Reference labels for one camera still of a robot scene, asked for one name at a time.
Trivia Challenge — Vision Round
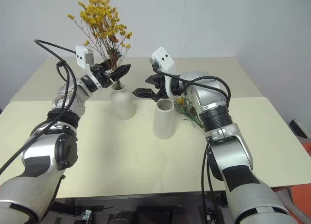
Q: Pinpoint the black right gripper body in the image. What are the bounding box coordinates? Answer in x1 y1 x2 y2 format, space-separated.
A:
151 74 169 103

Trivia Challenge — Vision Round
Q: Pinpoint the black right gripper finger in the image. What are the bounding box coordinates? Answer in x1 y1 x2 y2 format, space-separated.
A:
132 87 156 100
145 74 161 86

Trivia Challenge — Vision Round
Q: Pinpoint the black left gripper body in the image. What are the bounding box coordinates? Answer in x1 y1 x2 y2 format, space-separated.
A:
93 63 115 89

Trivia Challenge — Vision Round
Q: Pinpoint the tall yellow dried flower bouquet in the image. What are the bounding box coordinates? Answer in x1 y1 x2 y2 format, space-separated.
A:
67 0 134 90

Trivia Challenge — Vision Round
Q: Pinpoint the small yellow green flower bouquet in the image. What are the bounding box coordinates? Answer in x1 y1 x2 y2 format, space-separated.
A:
173 96 204 129

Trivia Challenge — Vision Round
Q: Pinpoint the white rounded bottle vase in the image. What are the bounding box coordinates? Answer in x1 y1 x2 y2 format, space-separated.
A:
110 84 136 121

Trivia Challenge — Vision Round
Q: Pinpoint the white cylindrical vase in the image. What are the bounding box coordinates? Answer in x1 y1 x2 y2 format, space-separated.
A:
153 99 176 139

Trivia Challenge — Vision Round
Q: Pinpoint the black and white box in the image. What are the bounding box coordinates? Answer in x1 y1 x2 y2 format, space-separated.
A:
288 118 311 139

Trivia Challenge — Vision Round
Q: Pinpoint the orange object beside table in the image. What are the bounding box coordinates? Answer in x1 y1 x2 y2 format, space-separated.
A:
290 138 311 224

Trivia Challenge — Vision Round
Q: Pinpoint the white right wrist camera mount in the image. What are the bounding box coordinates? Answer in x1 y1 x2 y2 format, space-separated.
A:
149 47 177 100

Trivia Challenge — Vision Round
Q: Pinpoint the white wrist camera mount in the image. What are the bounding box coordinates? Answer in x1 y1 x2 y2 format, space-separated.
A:
149 47 177 100
74 45 109 89

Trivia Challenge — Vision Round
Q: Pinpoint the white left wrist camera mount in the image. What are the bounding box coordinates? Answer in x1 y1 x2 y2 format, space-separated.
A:
74 45 109 89

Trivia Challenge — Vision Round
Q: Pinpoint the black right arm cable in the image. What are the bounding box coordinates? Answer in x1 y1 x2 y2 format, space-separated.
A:
152 62 231 224

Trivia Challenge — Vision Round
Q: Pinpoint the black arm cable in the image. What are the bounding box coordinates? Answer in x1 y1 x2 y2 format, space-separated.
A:
0 39 78 176
152 62 231 224

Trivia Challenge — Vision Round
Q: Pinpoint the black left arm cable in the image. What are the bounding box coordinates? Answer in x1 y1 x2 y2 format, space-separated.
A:
0 39 78 176

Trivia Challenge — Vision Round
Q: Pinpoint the black frame under table edge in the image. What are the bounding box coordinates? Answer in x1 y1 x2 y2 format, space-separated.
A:
50 191 230 224

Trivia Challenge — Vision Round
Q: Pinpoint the grey corrugated hose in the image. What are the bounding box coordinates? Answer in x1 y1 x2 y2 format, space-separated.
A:
273 187 307 224

